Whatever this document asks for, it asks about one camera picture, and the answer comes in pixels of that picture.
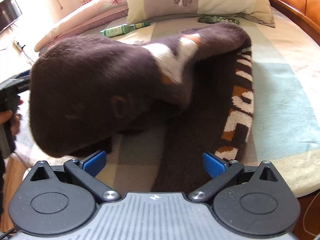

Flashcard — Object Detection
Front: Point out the pink floral folded quilt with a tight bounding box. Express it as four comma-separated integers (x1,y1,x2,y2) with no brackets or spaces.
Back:
34,0,129,52

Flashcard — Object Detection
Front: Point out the person left hand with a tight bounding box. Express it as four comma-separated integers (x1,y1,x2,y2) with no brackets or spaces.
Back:
1,107,23,136

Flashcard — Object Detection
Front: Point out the wall mounted black television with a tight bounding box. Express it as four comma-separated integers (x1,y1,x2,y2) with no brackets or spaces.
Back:
0,0,22,33

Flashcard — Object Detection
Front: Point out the green glass bottle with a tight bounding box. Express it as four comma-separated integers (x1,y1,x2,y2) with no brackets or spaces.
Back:
100,22,150,38

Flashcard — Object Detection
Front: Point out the white wall power strip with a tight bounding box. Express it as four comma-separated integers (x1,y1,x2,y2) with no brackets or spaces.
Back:
12,40,25,52

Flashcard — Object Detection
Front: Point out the orange wooden headboard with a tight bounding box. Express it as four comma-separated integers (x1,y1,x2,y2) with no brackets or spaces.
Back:
269,0,320,43

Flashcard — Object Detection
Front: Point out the dark green patterned packet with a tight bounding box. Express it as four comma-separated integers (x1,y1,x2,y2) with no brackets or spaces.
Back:
198,15,239,25

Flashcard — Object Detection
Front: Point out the dark brown fuzzy sweater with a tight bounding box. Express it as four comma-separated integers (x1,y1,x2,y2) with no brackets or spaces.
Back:
29,23,254,193

